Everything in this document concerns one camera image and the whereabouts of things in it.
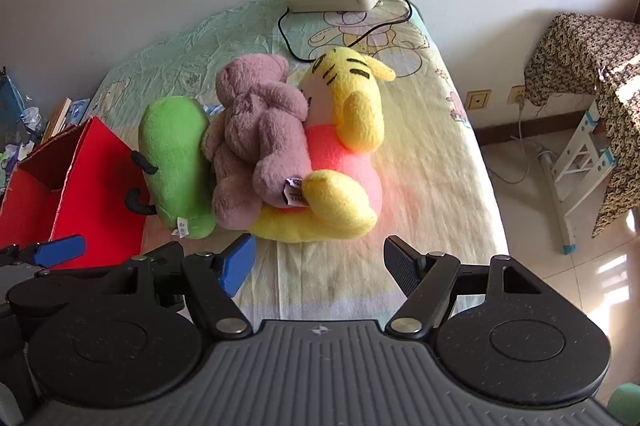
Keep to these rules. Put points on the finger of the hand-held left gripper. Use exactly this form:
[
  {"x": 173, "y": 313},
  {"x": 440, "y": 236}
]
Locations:
[{"x": 62, "y": 250}]

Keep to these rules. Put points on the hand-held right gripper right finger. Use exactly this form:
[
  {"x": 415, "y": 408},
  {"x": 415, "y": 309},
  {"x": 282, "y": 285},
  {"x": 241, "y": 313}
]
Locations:
[{"x": 400, "y": 268}]

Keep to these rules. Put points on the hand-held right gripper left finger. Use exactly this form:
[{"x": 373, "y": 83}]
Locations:
[{"x": 237, "y": 263}]

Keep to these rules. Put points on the red cardboard box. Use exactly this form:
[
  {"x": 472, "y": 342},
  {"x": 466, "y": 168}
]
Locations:
[{"x": 95, "y": 186}]

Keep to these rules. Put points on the green plush toy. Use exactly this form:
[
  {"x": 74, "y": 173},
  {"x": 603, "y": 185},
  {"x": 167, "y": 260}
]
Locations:
[{"x": 175, "y": 156}]

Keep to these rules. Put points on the brown teddy bear plush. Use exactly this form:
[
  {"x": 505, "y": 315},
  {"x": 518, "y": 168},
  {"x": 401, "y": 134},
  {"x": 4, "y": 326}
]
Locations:
[{"x": 250, "y": 126}]

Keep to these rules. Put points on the yellow tiger plush toy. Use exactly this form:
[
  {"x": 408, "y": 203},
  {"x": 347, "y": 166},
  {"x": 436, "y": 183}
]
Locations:
[{"x": 355, "y": 116}]

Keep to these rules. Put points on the yellow cover book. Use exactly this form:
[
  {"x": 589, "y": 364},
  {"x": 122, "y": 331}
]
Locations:
[{"x": 56, "y": 119}]

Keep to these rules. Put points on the stack of books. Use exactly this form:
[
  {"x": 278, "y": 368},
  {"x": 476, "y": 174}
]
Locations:
[{"x": 80, "y": 111}]

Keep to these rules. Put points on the clear plastic bag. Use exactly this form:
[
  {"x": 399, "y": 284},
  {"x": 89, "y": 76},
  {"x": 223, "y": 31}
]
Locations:
[{"x": 20, "y": 116}]

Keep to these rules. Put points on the white folding stool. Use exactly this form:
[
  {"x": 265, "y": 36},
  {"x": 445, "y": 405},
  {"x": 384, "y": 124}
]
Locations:
[{"x": 570, "y": 156}]

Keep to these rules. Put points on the green round object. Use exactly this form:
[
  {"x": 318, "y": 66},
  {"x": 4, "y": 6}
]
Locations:
[{"x": 626, "y": 403}]

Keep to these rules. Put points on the beige wall outlet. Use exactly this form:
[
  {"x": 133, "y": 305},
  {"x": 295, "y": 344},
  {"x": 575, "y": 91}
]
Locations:
[
  {"x": 479, "y": 100},
  {"x": 517, "y": 94}
]

